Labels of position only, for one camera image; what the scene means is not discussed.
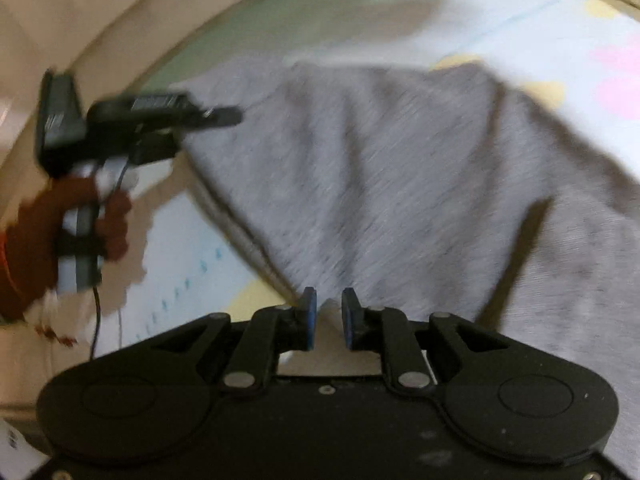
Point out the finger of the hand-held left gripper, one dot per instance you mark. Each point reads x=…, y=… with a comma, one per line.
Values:
x=215, y=116

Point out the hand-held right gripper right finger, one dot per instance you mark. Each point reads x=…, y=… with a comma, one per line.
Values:
x=349, y=317

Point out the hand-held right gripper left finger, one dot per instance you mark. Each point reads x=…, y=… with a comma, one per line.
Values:
x=309, y=317

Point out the grey pants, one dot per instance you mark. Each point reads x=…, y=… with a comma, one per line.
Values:
x=380, y=190

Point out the person's left forearm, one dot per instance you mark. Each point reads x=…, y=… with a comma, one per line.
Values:
x=10, y=285

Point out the person's left hand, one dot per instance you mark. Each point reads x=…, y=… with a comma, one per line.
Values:
x=45, y=225

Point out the floral printed bed sheet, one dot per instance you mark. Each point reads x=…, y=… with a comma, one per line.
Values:
x=550, y=25

